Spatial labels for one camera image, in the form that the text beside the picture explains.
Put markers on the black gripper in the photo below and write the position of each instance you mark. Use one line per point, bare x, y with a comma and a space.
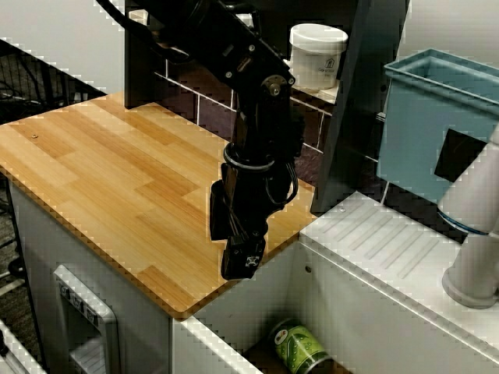
245, 202

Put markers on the green pea can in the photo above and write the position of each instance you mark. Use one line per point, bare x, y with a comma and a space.
300, 346

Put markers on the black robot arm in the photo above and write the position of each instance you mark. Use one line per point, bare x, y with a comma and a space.
238, 58

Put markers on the white toy sink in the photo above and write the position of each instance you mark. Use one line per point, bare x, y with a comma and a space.
370, 272

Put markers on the dark tile backsplash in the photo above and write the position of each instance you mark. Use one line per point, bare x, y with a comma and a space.
312, 128

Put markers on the grey toy ice dispenser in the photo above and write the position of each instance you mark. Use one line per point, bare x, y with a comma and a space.
87, 311

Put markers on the white kitchen cabinet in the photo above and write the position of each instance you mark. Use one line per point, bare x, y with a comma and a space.
43, 249

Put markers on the black kitchen pillar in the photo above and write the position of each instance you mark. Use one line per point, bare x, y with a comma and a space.
358, 97

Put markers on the black kitchen back panel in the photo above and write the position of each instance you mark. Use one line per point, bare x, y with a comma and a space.
140, 70

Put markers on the white jar with printed label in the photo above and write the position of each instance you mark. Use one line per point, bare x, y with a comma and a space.
317, 58

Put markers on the teal plastic box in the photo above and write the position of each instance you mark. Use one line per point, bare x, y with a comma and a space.
417, 128

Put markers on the grey toy faucet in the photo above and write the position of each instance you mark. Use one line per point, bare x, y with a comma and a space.
473, 233

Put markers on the white aluminium frame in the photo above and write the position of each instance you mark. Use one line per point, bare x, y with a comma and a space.
15, 350

